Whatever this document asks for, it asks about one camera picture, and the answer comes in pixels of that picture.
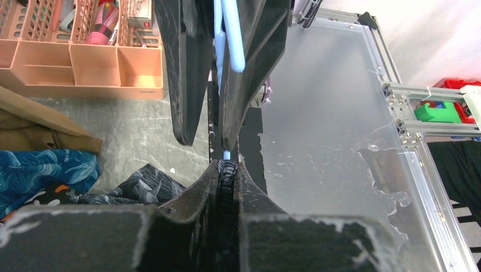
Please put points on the light blue wire hanger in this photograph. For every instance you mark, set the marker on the light blue wire hanger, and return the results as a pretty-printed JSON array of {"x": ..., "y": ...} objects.
[{"x": 228, "y": 41}]

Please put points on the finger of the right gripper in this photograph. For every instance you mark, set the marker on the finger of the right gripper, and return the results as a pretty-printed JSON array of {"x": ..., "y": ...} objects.
[
  {"x": 264, "y": 26},
  {"x": 186, "y": 29}
]

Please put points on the brown hanging shorts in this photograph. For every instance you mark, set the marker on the brown hanging shorts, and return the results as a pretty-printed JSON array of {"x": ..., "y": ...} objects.
[{"x": 27, "y": 125}]

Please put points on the dark leaf print shorts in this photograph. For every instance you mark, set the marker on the dark leaf print shorts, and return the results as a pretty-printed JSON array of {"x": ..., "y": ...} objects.
[{"x": 150, "y": 187}]

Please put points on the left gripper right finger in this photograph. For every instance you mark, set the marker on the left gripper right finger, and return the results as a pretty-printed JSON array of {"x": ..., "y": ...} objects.
[{"x": 270, "y": 239}]

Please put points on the pink item in organizer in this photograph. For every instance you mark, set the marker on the pink item in organizer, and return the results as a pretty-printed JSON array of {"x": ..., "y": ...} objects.
[{"x": 104, "y": 24}]

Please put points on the green plastic object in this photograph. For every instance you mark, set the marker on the green plastic object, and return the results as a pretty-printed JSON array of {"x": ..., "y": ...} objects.
[{"x": 437, "y": 111}]

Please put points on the peach plastic file organizer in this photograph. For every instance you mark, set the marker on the peach plastic file organizer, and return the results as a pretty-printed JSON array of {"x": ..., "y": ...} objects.
[{"x": 44, "y": 51}]

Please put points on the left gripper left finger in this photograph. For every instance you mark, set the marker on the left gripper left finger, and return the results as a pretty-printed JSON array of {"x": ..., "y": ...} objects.
[{"x": 76, "y": 238}]

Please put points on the orange camouflage shorts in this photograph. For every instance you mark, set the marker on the orange camouflage shorts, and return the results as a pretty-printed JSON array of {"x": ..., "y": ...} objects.
[{"x": 52, "y": 195}]

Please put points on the blue leaf print shorts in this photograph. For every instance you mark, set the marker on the blue leaf print shorts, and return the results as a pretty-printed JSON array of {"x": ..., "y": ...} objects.
[{"x": 25, "y": 173}]

